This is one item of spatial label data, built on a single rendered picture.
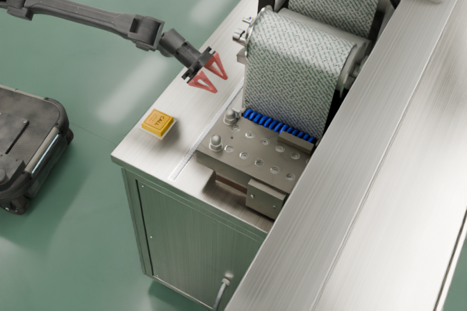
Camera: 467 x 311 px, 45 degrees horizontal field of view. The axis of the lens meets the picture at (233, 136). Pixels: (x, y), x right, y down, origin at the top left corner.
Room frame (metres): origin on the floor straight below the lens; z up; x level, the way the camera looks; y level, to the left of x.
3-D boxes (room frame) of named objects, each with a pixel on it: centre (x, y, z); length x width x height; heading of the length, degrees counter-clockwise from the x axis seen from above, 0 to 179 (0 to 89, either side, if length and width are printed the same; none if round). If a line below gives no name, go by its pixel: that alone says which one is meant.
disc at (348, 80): (0.97, -0.28, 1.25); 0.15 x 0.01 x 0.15; 154
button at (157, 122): (1.04, 0.23, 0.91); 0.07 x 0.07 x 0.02; 64
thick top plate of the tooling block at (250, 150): (0.85, -0.12, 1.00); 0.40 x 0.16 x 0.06; 64
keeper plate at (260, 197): (0.76, -0.09, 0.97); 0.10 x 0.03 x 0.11; 64
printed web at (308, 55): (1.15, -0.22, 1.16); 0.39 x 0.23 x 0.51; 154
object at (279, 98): (0.98, -0.13, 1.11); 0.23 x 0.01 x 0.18; 64
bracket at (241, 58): (1.13, -0.03, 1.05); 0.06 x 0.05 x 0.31; 64
